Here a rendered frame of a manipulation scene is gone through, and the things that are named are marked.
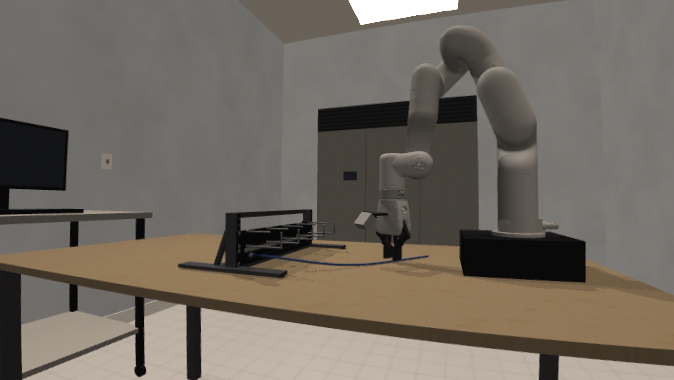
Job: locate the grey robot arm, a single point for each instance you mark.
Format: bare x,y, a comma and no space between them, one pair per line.
509,113

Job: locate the black metal rack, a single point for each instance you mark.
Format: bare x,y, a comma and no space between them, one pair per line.
233,239

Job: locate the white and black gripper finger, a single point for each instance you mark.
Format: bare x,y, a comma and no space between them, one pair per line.
387,246
398,243

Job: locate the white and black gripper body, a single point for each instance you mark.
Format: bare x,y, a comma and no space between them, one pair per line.
392,223

